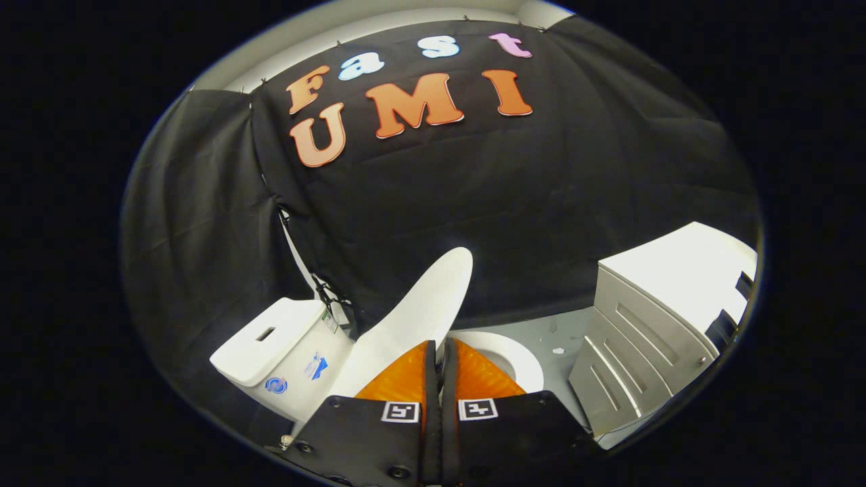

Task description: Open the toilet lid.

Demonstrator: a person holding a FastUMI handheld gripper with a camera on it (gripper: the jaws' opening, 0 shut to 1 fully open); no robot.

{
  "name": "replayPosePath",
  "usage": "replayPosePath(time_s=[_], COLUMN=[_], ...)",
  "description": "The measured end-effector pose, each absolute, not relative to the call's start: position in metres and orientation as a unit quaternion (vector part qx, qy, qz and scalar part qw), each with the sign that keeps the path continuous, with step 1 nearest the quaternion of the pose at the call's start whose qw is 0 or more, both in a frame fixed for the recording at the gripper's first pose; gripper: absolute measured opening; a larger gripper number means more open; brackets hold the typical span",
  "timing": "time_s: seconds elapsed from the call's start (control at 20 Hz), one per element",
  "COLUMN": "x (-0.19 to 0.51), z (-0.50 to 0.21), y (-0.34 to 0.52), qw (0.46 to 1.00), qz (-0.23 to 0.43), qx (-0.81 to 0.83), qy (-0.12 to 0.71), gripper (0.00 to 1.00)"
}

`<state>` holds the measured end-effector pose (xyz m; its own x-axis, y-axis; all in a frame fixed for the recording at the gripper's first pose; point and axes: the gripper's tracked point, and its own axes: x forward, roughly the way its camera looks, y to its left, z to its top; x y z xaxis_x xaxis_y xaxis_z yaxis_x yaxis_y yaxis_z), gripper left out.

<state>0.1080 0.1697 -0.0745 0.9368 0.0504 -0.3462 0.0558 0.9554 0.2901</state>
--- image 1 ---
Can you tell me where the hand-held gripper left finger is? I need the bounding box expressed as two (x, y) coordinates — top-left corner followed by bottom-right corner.
(281, 340), (442, 487)

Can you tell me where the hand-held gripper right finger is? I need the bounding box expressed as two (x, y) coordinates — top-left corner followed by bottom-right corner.
(440, 338), (603, 487)

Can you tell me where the white toilet seat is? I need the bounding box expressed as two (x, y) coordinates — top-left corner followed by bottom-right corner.
(450, 331), (545, 394)

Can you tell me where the white panelled cabinet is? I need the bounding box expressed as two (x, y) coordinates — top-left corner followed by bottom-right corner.
(568, 222), (758, 450)

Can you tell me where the white stand pole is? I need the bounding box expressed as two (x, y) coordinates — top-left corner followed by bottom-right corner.
(277, 210), (320, 293)

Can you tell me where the black backdrop cloth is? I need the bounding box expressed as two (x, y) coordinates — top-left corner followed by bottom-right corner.
(122, 17), (763, 434)

